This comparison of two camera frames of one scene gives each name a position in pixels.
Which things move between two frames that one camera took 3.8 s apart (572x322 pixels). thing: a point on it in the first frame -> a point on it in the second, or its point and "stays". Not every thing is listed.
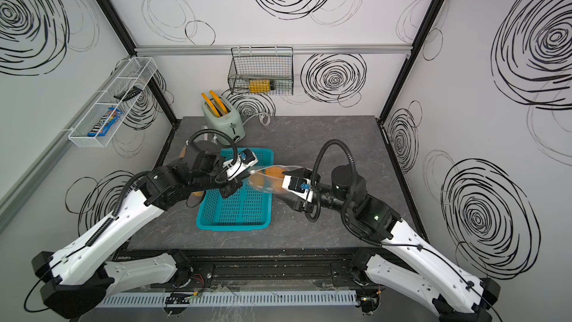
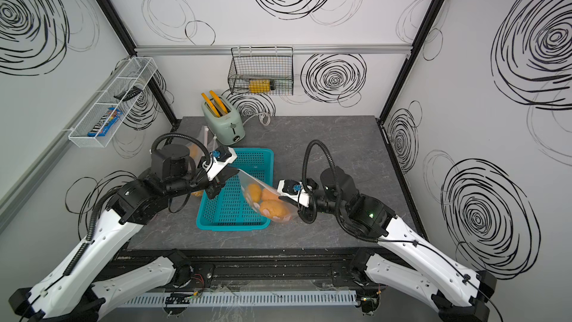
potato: [275, 171] -> [255, 191]
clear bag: [269, 178] -> [265, 200]
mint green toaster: [221, 115] stays
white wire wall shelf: [94, 129] stays
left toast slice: [214, 109] stays
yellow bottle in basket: [261, 86] stays
